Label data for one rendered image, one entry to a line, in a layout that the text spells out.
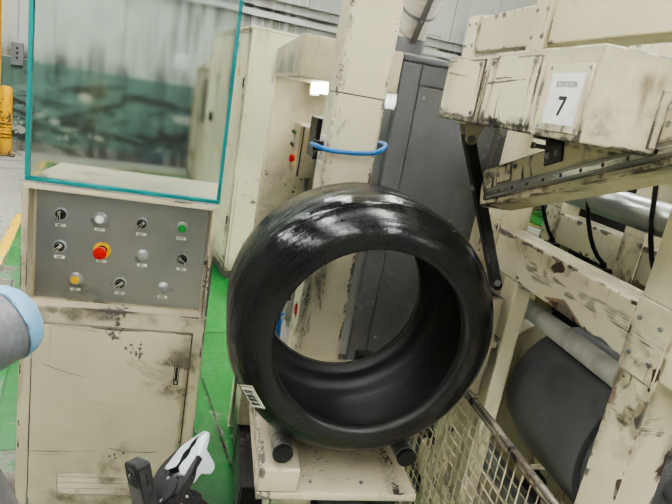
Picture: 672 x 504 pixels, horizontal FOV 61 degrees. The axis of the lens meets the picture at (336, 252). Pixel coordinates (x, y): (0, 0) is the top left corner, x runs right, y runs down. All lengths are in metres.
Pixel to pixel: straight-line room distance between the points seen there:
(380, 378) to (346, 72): 0.78
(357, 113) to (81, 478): 1.51
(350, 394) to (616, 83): 0.95
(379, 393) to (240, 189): 3.45
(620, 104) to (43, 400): 1.79
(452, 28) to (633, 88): 11.35
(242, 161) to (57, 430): 3.06
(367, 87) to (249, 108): 3.28
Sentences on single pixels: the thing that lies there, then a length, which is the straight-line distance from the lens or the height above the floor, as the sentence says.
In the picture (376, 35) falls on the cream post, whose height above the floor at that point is 1.80.
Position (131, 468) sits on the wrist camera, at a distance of 1.06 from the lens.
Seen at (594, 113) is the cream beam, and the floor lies 1.68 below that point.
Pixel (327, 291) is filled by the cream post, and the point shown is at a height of 1.14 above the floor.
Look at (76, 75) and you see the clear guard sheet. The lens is 1.79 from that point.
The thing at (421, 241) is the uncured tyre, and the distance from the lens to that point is 1.12.
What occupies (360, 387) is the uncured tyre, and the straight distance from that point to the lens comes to 1.51.
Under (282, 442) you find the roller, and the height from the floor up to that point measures 0.92.
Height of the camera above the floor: 1.64
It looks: 15 degrees down
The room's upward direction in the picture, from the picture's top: 10 degrees clockwise
